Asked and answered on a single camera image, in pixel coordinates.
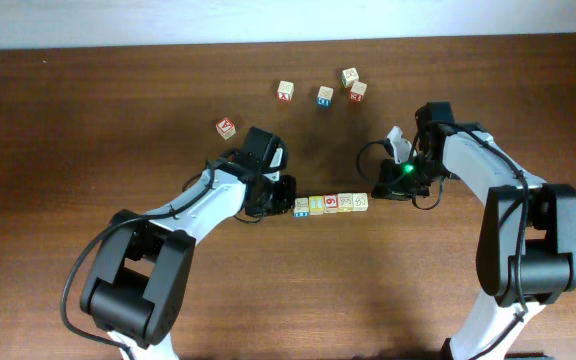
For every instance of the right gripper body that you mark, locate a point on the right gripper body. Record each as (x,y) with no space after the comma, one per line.
(409,178)

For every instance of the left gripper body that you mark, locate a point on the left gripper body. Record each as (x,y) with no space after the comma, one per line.
(274,196)

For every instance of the wooden block red side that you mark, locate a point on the wooden block red side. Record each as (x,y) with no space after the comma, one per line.
(301,207)

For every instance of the red I wooden block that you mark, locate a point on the red I wooden block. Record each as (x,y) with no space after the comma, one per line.
(360,202)

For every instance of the plain wooden block yellow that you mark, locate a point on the plain wooden block yellow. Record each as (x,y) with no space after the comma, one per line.
(316,205)

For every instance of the yellow sided wooden block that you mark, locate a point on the yellow sided wooden block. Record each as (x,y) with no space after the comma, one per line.
(345,202)

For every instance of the red 9 wooden block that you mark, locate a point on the red 9 wooden block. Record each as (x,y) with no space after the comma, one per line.
(331,203)

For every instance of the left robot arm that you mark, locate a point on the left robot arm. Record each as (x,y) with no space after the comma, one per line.
(136,285)

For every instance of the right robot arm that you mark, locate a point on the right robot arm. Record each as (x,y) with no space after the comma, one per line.
(526,253)

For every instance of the red A wooden block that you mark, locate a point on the red A wooden block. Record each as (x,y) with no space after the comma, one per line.
(226,128)

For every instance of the red sided wooden block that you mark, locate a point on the red sided wooden block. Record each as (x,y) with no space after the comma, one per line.
(357,91)

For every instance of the red X wooden block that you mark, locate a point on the red X wooden block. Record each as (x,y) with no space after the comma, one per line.
(285,90)

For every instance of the blue sided wooden block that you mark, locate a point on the blue sided wooden block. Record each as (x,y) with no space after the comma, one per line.
(324,96)

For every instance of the green R wooden block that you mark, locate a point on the green R wooden block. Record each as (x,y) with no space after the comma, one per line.
(349,76)

